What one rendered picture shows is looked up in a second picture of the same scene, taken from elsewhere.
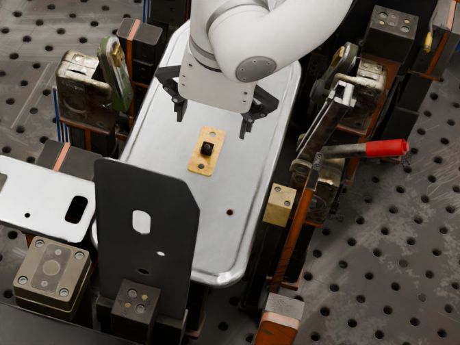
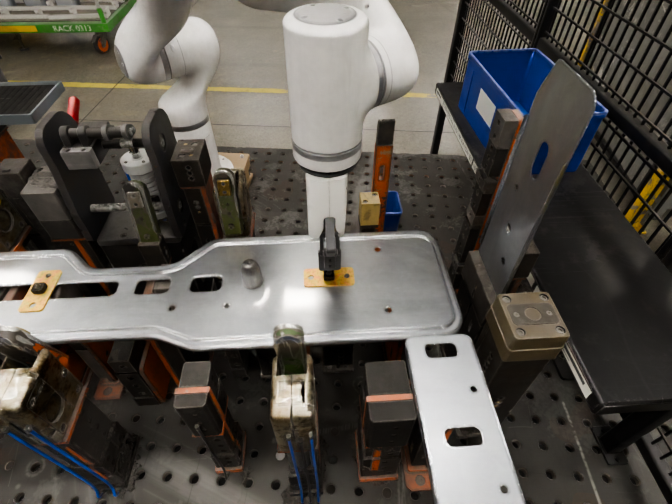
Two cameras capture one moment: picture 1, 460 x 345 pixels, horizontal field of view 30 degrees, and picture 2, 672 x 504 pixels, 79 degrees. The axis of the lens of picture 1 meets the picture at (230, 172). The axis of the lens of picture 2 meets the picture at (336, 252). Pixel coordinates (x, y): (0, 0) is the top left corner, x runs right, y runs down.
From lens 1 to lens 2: 1.05 m
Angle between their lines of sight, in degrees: 57
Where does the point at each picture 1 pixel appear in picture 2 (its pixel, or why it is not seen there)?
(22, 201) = (463, 399)
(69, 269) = (523, 301)
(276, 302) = (509, 117)
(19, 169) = (431, 421)
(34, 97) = not seen: outside the picture
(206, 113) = (289, 288)
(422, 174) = not seen: hidden behind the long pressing
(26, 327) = (578, 326)
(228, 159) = not seen: hidden behind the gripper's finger
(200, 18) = (364, 100)
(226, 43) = (408, 54)
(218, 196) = (368, 259)
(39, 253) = (529, 327)
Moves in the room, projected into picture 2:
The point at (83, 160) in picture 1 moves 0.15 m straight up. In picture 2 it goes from (379, 375) to (388, 315)
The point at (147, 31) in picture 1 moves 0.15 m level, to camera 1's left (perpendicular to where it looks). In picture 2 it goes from (192, 375) to (182, 495)
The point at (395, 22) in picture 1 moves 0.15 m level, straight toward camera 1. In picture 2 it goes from (190, 147) to (273, 150)
